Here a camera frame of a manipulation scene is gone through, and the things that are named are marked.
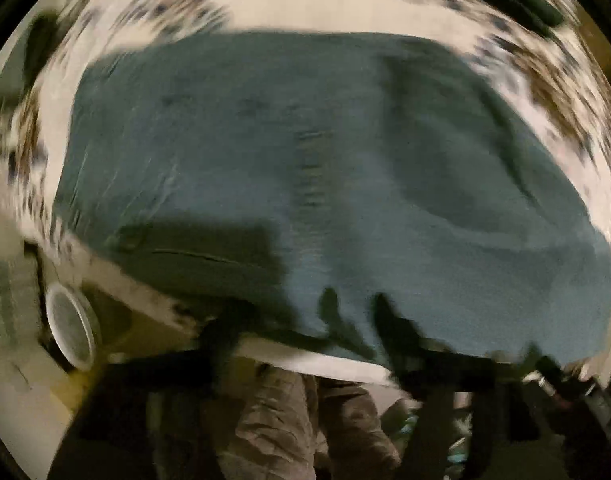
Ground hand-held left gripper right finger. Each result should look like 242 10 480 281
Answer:
374 294 489 480

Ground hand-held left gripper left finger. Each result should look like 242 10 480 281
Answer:
148 302 259 480

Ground blue-grey pants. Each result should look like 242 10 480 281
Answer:
53 30 611 368

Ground person's brown trousers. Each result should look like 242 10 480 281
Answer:
218 362 403 480

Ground white round bucket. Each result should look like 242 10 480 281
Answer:
44 281 102 372

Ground white brown spotted blanket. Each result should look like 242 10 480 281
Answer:
0 0 611 386

